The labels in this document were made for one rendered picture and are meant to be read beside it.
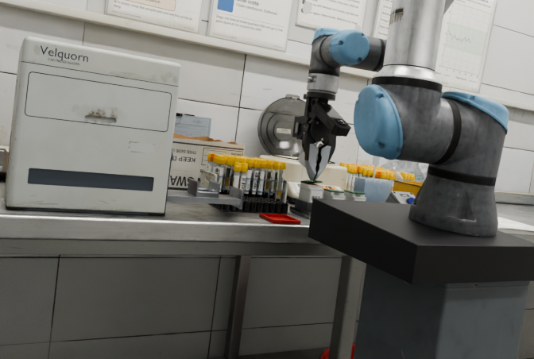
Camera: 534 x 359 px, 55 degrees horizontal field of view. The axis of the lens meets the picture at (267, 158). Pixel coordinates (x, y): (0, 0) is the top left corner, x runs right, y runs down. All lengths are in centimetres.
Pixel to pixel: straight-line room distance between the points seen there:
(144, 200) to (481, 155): 61
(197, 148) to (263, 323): 85
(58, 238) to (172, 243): 22
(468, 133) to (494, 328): 33
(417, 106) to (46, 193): 65
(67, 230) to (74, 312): 80
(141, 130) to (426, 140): 51
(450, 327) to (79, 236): 64
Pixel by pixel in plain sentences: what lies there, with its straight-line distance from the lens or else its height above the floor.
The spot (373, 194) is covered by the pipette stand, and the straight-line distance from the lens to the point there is 141.
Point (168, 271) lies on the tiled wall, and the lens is 177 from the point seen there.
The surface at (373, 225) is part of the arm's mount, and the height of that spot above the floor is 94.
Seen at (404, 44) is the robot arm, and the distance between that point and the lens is 88.
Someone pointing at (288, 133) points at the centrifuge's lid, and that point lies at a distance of 180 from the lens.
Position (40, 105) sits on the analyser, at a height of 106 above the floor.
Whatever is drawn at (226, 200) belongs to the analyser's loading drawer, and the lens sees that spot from 109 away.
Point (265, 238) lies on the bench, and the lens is 108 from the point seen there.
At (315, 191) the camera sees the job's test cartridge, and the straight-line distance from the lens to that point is 124.
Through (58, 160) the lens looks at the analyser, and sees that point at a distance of 98.
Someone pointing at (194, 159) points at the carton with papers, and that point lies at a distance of 135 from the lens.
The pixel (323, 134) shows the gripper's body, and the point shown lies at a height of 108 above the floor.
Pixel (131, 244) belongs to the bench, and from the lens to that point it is 102.
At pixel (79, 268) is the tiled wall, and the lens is 170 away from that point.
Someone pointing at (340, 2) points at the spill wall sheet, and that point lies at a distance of 199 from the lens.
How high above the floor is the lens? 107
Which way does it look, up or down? 3 degrees down
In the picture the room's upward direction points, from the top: 7 degrees clockwise
